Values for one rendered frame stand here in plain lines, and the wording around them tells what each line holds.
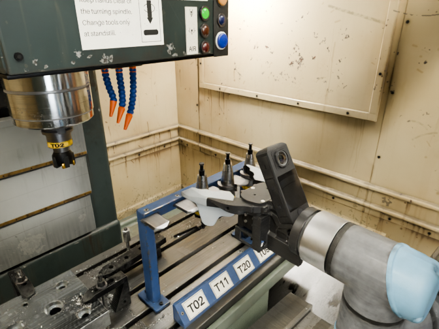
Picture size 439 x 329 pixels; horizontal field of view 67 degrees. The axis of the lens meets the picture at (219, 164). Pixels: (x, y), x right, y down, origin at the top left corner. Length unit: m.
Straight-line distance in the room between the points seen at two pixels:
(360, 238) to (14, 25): 0.51
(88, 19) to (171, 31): 0.16
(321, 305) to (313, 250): 0.97
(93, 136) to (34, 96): 0.70
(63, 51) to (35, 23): 0.05
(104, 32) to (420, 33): 1.00
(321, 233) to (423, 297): 0.12
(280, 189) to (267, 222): 0.07
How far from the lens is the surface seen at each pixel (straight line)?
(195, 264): 1.23
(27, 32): 0.55
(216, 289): 1.09
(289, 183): 0.48
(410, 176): 1.39
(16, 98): 0.73
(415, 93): 1.31
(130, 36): 0.61
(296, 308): 1.35
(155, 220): 0.90
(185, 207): 0.94
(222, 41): 0.75
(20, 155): 1.25
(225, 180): 1.02
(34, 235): 1.39
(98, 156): 1.41
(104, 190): 1.48
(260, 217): 0.49
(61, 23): 0.56
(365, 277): 0.43
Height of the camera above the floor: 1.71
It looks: 24 degrees down
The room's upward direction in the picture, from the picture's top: straight up
